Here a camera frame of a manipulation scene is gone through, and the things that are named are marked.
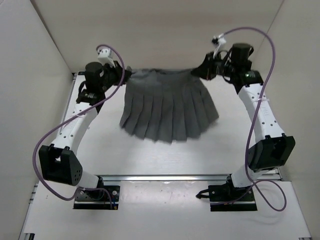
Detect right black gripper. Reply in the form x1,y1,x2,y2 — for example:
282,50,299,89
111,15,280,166
191,51,237,82

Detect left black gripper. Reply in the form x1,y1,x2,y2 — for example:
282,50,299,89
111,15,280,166
101,58,133,88

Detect grey pleated skirt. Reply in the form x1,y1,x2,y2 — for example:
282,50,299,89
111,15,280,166
119,68,219,143

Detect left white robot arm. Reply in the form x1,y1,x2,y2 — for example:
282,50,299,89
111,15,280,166
38,62,132,199

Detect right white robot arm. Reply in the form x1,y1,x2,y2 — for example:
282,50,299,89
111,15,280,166
191,42,296,202

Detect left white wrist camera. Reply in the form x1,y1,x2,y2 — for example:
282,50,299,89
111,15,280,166
97,48,115,66

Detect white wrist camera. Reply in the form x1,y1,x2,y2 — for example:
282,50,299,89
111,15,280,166
211,33,227,52
97,48,115,66

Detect left aluminium table rail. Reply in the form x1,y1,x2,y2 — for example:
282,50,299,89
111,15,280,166
53,72,78,125

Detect aluminium table rail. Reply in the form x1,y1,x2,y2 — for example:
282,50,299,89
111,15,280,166
53,72,78,125
274,166,291,182

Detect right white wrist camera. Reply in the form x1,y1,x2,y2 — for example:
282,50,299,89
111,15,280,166
211,33,227,52

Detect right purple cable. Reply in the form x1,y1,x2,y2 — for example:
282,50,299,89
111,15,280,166
221,27,288,211

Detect purple cable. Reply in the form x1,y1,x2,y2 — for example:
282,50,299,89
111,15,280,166
33,44,126,210
221,27,288,211

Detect right aluminium table rail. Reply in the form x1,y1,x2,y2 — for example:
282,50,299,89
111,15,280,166
274,166,291,182

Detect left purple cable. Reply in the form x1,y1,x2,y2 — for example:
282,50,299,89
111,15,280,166
33,44,126,210

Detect front aluminium rail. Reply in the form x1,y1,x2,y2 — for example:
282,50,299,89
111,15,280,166
102,174,228,182

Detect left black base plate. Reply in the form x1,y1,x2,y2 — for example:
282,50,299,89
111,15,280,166
73,184,121,211

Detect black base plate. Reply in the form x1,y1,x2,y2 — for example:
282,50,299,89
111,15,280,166
196,181,258,212
73,184,121,211

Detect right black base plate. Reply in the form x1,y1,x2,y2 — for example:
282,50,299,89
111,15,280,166
196,181,258,212

